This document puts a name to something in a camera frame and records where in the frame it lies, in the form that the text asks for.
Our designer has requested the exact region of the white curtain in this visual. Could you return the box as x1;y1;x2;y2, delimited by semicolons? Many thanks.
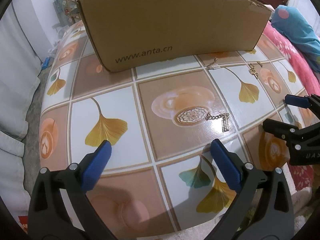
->
1;5;41;216

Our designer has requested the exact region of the blue pillow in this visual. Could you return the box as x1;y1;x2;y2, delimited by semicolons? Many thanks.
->
271;5;319;73

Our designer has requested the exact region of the wooden chair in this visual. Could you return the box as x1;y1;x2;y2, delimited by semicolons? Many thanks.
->
58;0;98;26

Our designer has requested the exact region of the brown cardboard box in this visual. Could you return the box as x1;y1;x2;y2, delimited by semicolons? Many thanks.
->
77;0;271;72

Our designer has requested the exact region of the pink floral blanket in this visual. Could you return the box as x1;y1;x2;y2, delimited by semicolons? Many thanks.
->
263;21;320;95

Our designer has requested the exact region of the gold clasp chain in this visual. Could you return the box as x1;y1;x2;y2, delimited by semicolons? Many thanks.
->
206;57;221;71

